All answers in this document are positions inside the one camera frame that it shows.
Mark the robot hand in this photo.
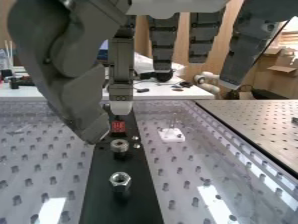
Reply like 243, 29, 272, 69
5, 0, 298, 146

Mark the cardboard box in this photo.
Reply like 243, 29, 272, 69
258, 46, 298, 92

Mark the white desk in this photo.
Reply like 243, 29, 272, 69
0, 79, 216, 102

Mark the black plate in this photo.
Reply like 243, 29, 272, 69
78, 103, 164, 224

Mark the clear box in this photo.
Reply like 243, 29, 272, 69
0, 99, 298, 224

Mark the small steel nut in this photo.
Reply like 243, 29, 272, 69
107, 171, 133, 197

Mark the small white jointed device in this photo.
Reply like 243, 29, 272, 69
192, 70, 224, 100

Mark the large steel nut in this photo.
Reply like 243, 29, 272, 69
109, 138, 131, 156

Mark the small red display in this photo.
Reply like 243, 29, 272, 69
110, 119, 127, 134

